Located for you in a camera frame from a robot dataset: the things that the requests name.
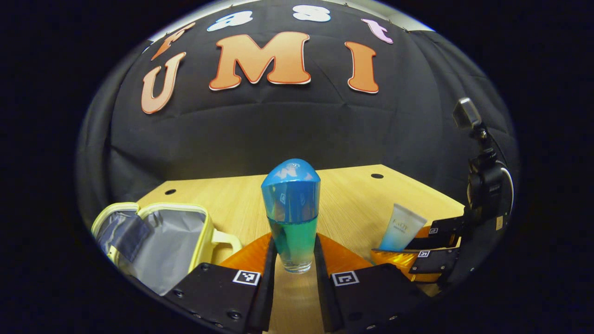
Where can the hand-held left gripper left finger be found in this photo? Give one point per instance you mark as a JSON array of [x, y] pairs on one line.
[[267, 287]]

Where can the white blue cream tube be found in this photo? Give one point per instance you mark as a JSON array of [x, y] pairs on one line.
[[401, 227]]

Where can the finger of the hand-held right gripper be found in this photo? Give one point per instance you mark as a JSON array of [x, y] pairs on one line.
[[441, 236], [434, 262]]

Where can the blue cap glass bottle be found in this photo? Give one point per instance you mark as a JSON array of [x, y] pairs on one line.
[[291, 208]]

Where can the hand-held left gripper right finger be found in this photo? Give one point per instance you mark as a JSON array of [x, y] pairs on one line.
[[323, 287]]

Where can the pale yellow suitcase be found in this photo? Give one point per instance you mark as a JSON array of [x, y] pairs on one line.
[[162, 246]]

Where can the black backdrop cloth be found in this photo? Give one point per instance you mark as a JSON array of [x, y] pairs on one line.
[[278, 130]]

